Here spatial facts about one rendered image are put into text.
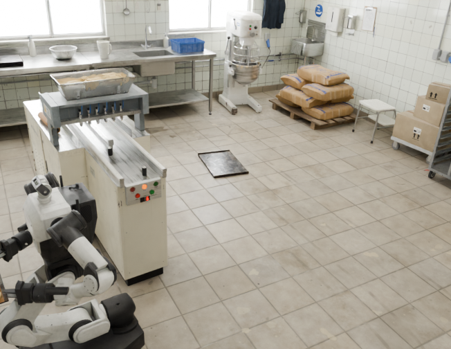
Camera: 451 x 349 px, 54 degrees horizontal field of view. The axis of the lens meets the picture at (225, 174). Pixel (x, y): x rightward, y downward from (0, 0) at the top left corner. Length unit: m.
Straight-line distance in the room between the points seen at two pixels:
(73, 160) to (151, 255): 0.91
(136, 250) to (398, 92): 4.45
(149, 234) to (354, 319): 1.51
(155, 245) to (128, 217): 0.35
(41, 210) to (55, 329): 0.75
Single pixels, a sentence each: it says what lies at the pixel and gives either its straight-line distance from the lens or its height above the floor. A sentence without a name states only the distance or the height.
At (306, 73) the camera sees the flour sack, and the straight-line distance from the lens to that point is 6.60.
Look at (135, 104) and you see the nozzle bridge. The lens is 3.58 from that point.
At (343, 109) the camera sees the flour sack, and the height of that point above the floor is 0.23.
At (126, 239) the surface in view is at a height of 0.42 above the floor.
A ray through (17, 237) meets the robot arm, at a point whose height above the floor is 0.82.
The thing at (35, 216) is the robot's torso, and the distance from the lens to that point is 2.18.
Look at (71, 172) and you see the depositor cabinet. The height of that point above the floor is 0.66.
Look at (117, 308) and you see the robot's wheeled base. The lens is 2.73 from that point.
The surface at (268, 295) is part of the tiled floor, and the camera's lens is 3.30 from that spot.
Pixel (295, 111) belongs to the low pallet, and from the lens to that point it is 6.59.
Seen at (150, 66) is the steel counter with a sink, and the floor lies 0.76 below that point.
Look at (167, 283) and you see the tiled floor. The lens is 3.36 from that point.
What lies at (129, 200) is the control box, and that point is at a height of 0.74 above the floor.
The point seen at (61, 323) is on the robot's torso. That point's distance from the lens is 2.66.
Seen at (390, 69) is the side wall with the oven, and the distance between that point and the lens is 6.58.
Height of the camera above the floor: 2.20
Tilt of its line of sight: 27 degrees down
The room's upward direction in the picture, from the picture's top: 3 degrees clockwise
